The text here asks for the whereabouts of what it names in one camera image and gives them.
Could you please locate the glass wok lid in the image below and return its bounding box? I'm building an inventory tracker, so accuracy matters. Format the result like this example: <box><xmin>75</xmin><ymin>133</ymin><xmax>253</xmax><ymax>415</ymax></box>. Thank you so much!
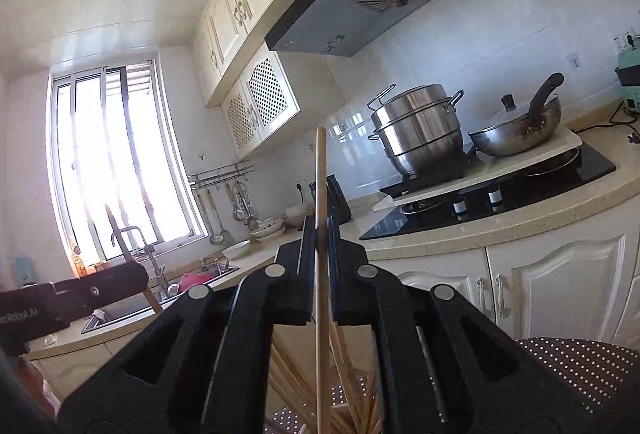
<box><xmin>492</xmin><ymin>94</ymin><xmax>538</xmax><ymax>122</ymax></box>

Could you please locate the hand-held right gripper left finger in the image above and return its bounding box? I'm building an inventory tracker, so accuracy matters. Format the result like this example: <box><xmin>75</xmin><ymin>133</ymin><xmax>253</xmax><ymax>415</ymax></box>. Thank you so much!
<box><xmin>57</xmin><ymin>214</ymin><xmax>317</xmax><ymax>434</ymax></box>

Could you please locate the black gas stove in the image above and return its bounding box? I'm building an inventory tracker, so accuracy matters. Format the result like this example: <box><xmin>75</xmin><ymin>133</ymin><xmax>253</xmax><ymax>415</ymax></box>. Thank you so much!
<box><xmin>359</xmin><ymin>141</ymin><xmax>617</xmax><ymax>242</ymax></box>

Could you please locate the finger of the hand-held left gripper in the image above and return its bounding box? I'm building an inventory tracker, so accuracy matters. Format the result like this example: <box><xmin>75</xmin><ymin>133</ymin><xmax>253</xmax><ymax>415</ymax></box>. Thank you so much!
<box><xmin>52</xmin><ymin>261</ymin><xmax>150</xmax><ymax>297</ymax></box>
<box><xmin>57</xmin><ymin>286</ymin><xmax>148</xmax><ymax>322</ymax></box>

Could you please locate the red basin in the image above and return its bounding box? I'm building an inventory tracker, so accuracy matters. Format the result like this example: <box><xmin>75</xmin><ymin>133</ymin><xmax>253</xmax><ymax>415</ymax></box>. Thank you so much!
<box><xmin>177</xmin><ymin>271</ymin><xmax>211</xmax><ymax>292</ymax></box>

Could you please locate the kitchen window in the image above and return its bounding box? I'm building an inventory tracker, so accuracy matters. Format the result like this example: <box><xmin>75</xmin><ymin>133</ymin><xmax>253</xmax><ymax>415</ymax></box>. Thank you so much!
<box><xmin>47</xmin><ymin>59</ymin><xmax>208</xmax><ymax>275</ymax></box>

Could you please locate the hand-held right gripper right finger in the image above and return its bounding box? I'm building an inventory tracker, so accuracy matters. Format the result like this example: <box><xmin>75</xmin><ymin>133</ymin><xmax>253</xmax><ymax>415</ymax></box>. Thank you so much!
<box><xmin>327</xmin><ymin>221</ymin><xmax>588</xmax><ymax>434</ymax></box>

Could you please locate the steel wok black handle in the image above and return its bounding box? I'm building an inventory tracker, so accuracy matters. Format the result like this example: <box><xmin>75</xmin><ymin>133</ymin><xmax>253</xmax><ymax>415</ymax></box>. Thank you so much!
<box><xmin>467</xmin><ymin>72</ymin><xmax>565</xmax><ymax>158</ymax></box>

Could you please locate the hanging steel ladle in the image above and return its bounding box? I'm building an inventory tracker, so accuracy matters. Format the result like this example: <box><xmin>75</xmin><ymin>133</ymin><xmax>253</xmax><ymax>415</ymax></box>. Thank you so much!
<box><xmin>202</xmin><ymin>189</ymin><xmax>226</xmax><ymax>246</ymax></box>

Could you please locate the light blue container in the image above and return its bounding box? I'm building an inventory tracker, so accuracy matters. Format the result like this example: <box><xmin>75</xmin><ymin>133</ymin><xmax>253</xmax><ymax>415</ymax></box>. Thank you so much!
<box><xmin>14</xmin><ymin>255</ymin><xmax>36</xmax><ymax>287</ymax></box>

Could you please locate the green electric cooker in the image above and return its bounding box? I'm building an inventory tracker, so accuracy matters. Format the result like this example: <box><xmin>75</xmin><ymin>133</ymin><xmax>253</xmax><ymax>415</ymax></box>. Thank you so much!
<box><xmin>614</xmin><ymin>45</ymin><xmax>640</xmax><ymax>115</ymax></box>

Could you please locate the cream lattice-door wall cabinet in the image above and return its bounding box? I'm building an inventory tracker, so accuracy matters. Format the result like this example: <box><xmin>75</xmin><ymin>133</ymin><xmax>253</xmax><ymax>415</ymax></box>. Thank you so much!
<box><xmin>220</xmin><ymin>43</ymin><xmax>347</xmax><ymax>161</ymax></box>

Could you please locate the white board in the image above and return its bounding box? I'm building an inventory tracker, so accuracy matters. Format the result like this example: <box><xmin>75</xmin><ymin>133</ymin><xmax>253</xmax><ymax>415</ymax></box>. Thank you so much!
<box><xmin>371</xmin><ymin>124</ymin><xmax>583</xmax><ymax>213</ymax></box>

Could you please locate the white bowl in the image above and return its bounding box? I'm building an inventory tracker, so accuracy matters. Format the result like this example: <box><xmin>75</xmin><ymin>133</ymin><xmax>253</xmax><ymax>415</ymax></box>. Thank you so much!
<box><xmin>221</xmin><ymin>240</ymin><xmax>252</xmax><ymax>261</ymax></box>

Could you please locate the black power cable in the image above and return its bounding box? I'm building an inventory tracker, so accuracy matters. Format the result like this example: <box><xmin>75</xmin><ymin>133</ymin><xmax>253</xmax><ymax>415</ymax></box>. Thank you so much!
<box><xmin>575</xmin><ymin>101</ymin><xmax>640</xmax><ymax>142</ymax></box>

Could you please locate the wooden chopstick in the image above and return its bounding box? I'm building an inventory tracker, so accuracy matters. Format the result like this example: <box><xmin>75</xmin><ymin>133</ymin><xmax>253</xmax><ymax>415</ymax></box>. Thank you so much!
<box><xmin>105</xmin><ymin>204</ymin><xmax>163</xmax><ymax>315</ymax></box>
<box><xmin>315</xmin><ymin>128</ymin><xmax>331</xmax><ymax>434</ymax></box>

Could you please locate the hanging steel strainer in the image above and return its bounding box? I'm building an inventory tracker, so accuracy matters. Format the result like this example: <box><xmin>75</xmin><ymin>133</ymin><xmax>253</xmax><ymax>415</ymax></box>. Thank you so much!
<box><xmin>225</xmin><ymin>181</ymin><xmax>261</xmax><ymax>232</ymax></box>

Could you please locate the steel steamer pot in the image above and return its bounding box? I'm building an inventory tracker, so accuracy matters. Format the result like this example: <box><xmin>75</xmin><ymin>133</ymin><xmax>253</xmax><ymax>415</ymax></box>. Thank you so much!
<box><xmin>366</xmin><ymin>84</ymin><xmax>466</xmax><ymax>177</ymax></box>

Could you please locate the steel sink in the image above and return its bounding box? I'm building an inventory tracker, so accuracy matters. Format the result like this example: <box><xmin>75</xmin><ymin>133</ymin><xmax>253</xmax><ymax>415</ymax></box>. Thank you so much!
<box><xmin>80</xmin><ymin>259</ymin><xmax>241</xmax><ymax>335</ymax></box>

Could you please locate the shallow bowl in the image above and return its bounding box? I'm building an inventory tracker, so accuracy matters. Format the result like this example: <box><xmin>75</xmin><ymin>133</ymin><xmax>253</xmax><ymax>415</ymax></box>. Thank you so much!
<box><xmin>249</xmin><ymin>219</ymin><xmax>286</xmax><ymax>240</ymax></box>

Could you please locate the steel faucet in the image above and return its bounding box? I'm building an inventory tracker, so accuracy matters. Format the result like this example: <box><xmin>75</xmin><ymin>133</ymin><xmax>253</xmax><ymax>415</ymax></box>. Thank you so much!
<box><xmin>111</xmin><ymin>225</ymin><xmax>168</xmax><ymax>290</ymax></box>

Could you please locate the brown polka-dot tablecloth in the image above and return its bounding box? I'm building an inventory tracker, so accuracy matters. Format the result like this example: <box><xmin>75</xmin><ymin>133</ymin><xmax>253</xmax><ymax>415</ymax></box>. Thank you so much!
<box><xmin>265</xmin><ymin>336</ymin><xmax>640</xmax><ymax>434</ymax></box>

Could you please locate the black kettle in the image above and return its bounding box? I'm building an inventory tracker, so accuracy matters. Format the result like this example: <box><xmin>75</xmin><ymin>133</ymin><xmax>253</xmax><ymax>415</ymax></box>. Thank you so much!
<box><xmin>308</xmin><ymin>173</ymin><xmax>352</xmax><ymax>225</ymax></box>

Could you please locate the black induction cooker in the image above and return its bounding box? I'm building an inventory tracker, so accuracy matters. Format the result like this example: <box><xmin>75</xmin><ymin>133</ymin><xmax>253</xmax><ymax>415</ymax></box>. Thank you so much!
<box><xmin>378</xmin><ymin>141</ymin><xmax>481</xmax><ymax>200</ymax></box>

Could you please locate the wall utensil rail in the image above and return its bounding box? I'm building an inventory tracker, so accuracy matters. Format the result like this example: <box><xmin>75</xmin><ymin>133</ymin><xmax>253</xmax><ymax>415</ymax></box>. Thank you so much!
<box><xmin>187</xmin><ymin>160</ymin><xmax>256</xmax><ymax>190</ymax></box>

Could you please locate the bundle of wooden chopsticks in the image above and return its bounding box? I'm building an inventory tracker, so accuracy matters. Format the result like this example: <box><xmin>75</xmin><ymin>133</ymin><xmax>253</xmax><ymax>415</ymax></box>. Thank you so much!
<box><xmin>270</xmin><ymin>329</ymin><xmax>381</xmax><ymax>434</ymax></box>

